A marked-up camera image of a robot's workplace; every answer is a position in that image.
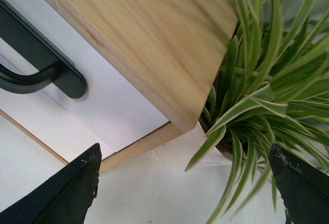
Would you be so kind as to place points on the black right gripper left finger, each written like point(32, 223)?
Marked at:
point(63, 198)

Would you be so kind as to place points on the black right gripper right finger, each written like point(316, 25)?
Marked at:
point(303, 188)

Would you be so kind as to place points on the white drawer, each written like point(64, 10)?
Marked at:
point(30, 136)
point(112, 113)

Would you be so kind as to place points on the right spider plant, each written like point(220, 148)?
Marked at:
point(274, 76)

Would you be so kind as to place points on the black drawer handle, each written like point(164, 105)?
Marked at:
point(53, 66)

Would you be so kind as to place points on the wooden drawer cabinet frame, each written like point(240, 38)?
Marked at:
point(169, 50)

